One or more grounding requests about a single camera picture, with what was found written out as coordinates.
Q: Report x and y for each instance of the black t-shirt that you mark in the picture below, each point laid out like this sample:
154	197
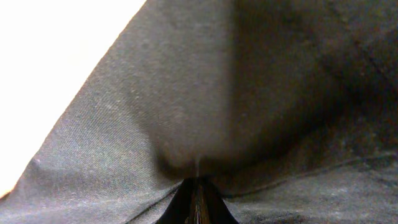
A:
289	108

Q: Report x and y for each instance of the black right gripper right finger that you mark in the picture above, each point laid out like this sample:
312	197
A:
211	208

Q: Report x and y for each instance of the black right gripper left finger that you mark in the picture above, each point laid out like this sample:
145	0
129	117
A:
179	208

